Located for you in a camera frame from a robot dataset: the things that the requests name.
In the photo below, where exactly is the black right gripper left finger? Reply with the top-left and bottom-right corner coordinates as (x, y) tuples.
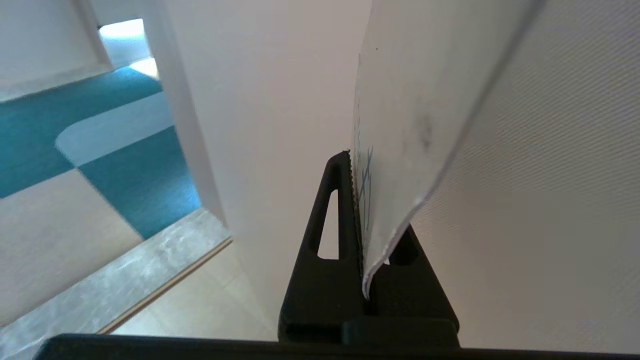
(277, 150), (369, 345)

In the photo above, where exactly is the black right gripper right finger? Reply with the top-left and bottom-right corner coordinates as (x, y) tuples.
(344, 224), (461, 348)

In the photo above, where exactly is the blue and white door hanger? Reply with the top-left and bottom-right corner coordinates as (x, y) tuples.
(350, 0), (547, 301)

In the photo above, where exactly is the beige room door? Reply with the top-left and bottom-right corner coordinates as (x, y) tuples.
(160, 0), (640, 354)

